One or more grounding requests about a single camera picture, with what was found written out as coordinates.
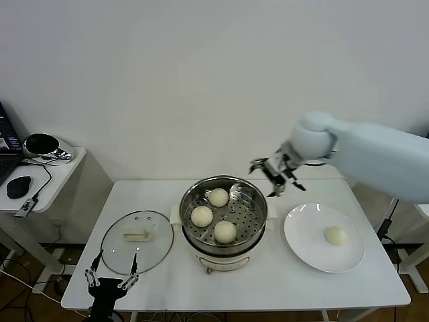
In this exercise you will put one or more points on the floor power strip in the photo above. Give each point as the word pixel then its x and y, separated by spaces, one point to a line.
pixel 68 260

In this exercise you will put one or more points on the small grey usb hub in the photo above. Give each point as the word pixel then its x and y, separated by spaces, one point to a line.
pixel 27 208

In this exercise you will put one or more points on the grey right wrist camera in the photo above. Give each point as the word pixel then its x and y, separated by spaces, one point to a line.
pixel 260 164

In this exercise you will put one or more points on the round glass pot lid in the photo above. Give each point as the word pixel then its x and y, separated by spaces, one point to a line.
pixel 140 234

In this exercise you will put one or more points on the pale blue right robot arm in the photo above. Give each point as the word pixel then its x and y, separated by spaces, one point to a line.
pixel 375 157

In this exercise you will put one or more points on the perforated steel steamer basket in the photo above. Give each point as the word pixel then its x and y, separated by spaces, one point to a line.
pixel 244 214

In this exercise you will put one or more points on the white oval plate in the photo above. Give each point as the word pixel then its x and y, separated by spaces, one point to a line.
pixel 301 234

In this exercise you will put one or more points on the white wall socket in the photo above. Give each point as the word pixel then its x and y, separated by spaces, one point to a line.
pixel 57 223

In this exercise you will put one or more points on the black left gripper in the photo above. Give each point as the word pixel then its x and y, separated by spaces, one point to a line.
pixel 105 290

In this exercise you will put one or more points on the black power adapter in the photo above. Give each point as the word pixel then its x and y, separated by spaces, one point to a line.
pixel 383 228

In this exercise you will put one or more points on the white steamed baozi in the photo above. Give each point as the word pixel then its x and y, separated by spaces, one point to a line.
pixel 219 197
pixel 336 235
pixel 225 232
pixel 202 216

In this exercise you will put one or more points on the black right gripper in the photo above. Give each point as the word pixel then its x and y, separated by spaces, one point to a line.
pixel 283 167

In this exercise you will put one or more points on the white side table with mouse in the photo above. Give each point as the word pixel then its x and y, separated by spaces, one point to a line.
pixel 63 181

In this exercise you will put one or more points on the white side table with sticker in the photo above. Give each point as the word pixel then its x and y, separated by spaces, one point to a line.
pixel 422 211

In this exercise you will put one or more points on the chrome and black headset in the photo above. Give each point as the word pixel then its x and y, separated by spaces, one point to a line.
pixel 40 144

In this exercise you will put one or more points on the cream electric cooking pot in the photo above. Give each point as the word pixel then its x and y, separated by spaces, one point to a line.
pixel 224 260

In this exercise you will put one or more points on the black computer mouse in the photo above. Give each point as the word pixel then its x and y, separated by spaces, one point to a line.
pixel 18 188

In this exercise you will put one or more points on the black laptop with dark screen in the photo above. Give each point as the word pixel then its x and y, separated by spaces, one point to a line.
pixel 6 141

